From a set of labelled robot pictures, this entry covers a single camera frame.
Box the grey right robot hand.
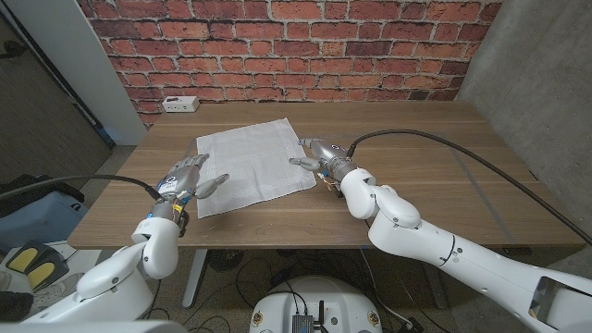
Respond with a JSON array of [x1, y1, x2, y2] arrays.
[[289, 137, 360, 181]]

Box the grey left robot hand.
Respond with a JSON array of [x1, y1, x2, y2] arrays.
[[154, 153, 230, 218]]

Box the white handkerchief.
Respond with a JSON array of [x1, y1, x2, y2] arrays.
[[196, 117, 318, 219]]

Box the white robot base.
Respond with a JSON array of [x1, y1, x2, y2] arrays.
[[248, 276, 384, 333]]

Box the silver box on robot base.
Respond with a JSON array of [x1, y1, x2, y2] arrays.
[[290, 314, 315, 333]]

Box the white power strip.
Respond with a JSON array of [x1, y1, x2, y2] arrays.
[[161, 95, 201, 114]]

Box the black round fan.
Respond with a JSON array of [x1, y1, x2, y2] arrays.
[[206, 249, 245, 273]]

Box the metal table leg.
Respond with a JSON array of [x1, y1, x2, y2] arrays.
[[418, 258, 449, 310], [181, 249, 208, 310]]

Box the brick print backdrop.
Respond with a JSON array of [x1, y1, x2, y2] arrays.
[[76, 0, 505, 129]]

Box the black bag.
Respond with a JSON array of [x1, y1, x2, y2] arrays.
[[0, 174, 87, 216]]

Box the white sneaker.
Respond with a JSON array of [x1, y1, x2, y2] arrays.
[[31, 272, 87, 312]]

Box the black foot pedal yellow pads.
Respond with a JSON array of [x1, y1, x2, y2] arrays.
[[5, 240, 70, 291]]

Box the white robot torso rim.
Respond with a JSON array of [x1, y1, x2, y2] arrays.
[[0, 319, 189, 333]]

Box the black power adapter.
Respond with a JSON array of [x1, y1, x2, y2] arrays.
[[397, 316, 425, 333]]

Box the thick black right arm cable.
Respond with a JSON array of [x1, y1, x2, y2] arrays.
[[346, 129, 592, 246]]

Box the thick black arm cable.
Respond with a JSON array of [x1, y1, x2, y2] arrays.
[[346, 129, 592, 246], [0, 174, 163, 201]]

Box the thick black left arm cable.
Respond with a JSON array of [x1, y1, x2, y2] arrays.
[[0, 174, 163, 201]]

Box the white floor cable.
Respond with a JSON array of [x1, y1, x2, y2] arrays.
[[359, 249, 413, 327]]

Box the white wall column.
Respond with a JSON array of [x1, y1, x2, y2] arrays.
[[4, 0, 149, 145]]

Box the black door handle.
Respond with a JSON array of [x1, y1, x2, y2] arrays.
[[0, 40, 28, 60]]

